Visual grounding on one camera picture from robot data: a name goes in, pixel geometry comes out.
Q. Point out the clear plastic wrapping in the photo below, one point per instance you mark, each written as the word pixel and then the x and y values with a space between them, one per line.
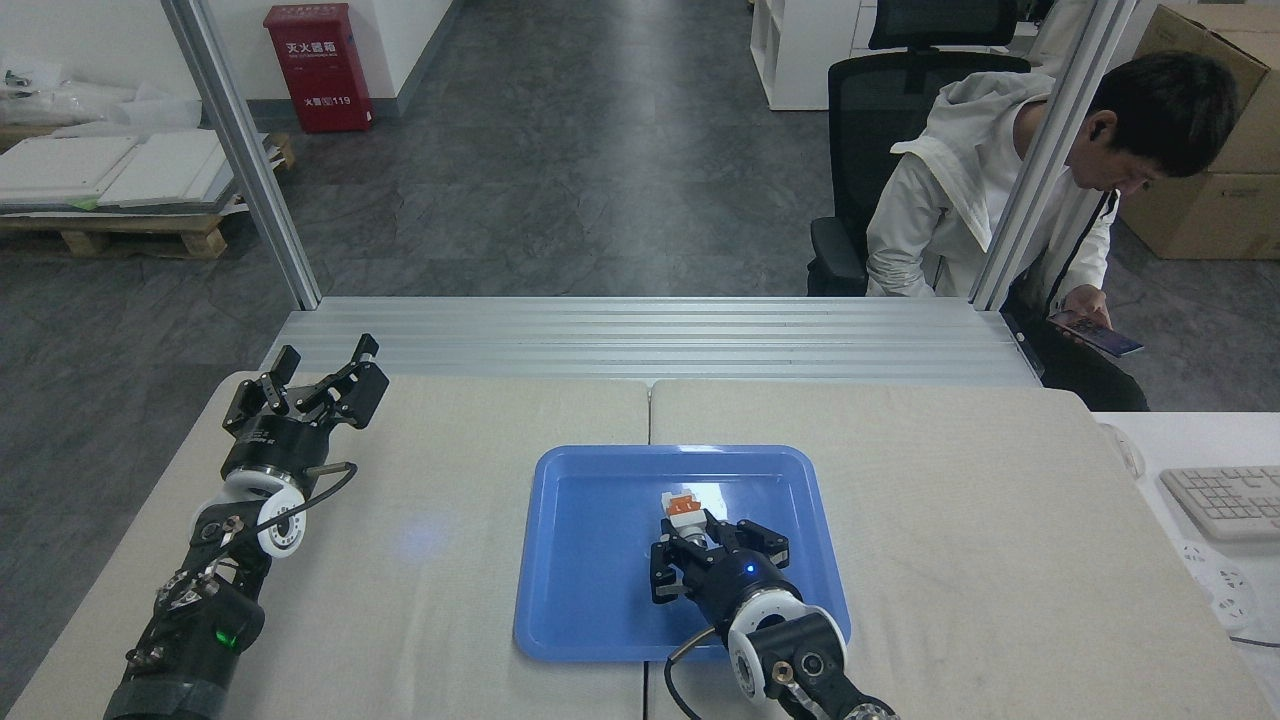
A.
pixel 90 100

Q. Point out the black office chair headrest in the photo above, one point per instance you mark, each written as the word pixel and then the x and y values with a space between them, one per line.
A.
pixel 940 22

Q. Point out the white side table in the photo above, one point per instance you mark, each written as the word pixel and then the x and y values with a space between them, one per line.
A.
pixel 1200 440

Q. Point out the blue plastic tray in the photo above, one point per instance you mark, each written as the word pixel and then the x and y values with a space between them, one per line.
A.
pixel 600 560

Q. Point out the low cardboard box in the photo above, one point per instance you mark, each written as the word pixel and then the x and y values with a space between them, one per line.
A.
pixel 1200 215

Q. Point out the white shelf cabinet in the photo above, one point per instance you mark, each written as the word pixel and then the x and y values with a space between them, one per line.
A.
pixel 800 50

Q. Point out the dark smartphone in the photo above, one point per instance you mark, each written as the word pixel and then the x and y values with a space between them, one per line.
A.
pixel 1110 340

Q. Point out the white keyboard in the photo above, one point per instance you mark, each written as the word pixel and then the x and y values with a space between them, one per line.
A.
pixel 1225 500

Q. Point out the large cardboard box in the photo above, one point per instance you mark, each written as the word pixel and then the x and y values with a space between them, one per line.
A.
pixel 1255 100

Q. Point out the silver aluminium table rail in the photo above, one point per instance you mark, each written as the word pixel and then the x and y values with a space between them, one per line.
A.
pixel 620 335

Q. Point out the person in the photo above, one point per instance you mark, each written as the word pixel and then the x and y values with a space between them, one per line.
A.
pixel 940 210

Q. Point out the red fire extinguisher box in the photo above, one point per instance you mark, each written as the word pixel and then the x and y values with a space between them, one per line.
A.
pixel 318 70

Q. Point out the wooden pallet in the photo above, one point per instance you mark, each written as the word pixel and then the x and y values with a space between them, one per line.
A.
pixel 130 235

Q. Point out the stack of white boards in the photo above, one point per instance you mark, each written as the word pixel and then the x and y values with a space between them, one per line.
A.
pixel 110 170

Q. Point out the silver aluminium post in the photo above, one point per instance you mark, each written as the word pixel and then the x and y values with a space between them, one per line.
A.
pixel 255 180
pixel 1050 150

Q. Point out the beige table mat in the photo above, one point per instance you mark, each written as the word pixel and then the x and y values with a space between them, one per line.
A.
pixel 430 560
pixel 980 540

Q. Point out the white power strip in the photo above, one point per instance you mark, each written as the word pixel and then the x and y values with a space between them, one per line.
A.
pixel 1225 590

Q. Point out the white computer mouse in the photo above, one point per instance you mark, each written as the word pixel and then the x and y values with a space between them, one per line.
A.
pixel 1125 452

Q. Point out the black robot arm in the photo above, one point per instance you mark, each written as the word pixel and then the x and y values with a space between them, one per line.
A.
pixel 800 655
pixel 190 630

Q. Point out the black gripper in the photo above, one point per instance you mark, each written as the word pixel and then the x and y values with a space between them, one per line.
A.
pixel 272 442
pixel 738 582

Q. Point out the black mesh office chair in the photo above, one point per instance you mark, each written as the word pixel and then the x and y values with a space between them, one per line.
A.
pixel 870 130

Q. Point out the white switch part green button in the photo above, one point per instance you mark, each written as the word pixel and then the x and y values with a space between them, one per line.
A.
pixel 685 510

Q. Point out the person's hand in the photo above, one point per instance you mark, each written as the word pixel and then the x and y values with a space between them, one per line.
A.
pixel 1092 302

